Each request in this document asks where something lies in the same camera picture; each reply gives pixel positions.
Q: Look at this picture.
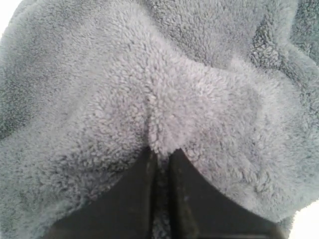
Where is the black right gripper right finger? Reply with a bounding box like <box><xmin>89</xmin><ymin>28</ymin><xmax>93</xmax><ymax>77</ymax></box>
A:
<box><xmin>168</xmin><ymin>149</ymin><xmax>284</xmax><ymax>239</ymax></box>

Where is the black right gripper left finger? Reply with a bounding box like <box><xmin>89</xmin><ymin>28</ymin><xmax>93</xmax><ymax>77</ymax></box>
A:
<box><xmin>44</xmin><ymin>148</ymin><xmax>157</xmax><ymax>239</ymax></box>

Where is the grey fleece towel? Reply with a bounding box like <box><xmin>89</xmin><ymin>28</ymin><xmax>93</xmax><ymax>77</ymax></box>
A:
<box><xmin>0</xmin><ymin>0</ymin><xmax>319</xmax><ymax>239</ymax></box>

